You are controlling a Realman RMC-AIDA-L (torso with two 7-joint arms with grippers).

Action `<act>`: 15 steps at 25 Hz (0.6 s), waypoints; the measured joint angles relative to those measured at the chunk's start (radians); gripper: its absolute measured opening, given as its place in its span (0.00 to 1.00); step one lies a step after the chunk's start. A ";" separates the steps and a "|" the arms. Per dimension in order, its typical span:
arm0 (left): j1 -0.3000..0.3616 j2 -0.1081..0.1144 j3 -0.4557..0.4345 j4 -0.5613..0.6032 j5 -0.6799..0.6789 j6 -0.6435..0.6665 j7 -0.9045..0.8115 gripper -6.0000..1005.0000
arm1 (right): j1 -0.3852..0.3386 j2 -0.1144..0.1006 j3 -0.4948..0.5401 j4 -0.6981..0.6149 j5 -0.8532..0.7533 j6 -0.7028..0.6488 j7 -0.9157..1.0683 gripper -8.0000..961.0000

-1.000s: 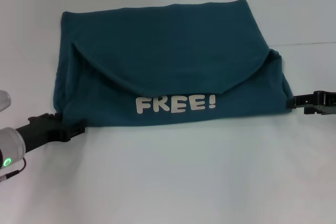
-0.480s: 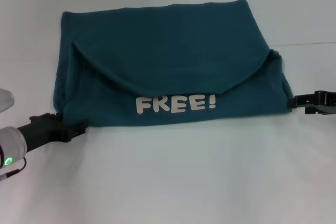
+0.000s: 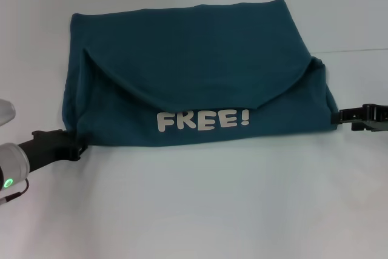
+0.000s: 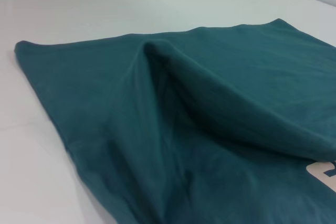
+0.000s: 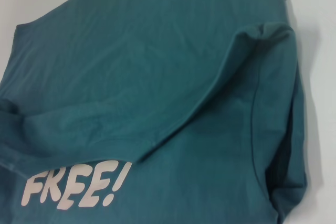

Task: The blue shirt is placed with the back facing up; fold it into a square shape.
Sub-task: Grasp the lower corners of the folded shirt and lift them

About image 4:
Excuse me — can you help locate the blue t-shirt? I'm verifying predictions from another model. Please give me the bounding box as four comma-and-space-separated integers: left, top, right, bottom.
14, 18, 336, 224

